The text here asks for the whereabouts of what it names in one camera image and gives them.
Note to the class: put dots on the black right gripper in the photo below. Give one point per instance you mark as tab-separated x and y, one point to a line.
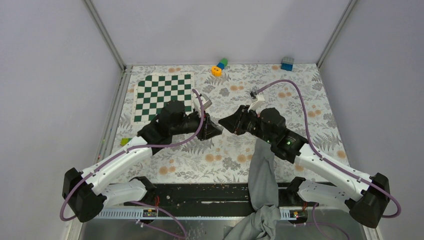
236	126

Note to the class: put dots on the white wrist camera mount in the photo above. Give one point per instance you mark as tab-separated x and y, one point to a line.
257	100
205	103

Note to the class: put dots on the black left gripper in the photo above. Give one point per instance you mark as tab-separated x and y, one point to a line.
208	129

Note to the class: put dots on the blue yellow toy car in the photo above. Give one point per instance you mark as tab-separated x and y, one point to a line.
125	141

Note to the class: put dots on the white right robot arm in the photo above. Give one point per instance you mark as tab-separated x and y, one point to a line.
361	195

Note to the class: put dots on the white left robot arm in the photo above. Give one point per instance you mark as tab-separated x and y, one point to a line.
88	191

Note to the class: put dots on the green white chessboard mat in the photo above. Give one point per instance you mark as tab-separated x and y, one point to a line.
155	90

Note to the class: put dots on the grey sleeved forearm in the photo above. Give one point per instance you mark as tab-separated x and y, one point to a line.
264	198

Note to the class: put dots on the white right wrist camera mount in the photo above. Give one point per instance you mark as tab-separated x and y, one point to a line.
257	100

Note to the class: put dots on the blue grey toy block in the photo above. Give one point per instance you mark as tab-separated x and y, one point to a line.
287	63

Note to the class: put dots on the yellow blue green toy blocks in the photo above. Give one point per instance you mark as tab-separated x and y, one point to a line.
218	69

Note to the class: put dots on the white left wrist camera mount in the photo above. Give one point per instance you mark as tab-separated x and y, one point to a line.
205	103

